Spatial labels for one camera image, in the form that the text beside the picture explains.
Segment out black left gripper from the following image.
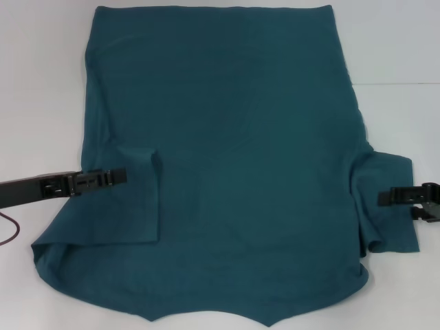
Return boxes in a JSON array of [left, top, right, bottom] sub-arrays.
[[0, 166, 129, 210]]

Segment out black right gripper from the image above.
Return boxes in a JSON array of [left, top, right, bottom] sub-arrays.
[[377, 181, 440, 223]]

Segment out teal blue t-shirt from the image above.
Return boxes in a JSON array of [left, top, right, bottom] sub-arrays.
[[30, 3, 422, 305]]

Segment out dark red cable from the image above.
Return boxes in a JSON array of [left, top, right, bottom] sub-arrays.
[[0, 212, 21, 247]]

